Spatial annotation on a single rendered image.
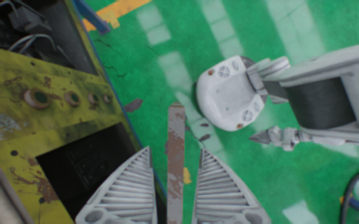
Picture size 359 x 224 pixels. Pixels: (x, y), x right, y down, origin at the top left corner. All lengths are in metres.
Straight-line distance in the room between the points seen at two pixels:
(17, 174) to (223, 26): 1.67
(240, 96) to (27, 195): 1.23
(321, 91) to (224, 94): 0.81
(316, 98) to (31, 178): 0.65
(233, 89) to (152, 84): 0.77
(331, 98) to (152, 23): 1.49
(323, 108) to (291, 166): 1.63
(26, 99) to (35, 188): 0.19
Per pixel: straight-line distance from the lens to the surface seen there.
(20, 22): 0.97
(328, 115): 0.50
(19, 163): 0.38
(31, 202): 0.38
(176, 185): 0.25
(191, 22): 1.63
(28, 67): 0.52
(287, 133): 0.80
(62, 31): 0.93
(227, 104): 1.21
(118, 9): 1.79
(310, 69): 0.45
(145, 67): 1.50
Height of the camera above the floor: 1.43
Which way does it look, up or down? 85 degrees down
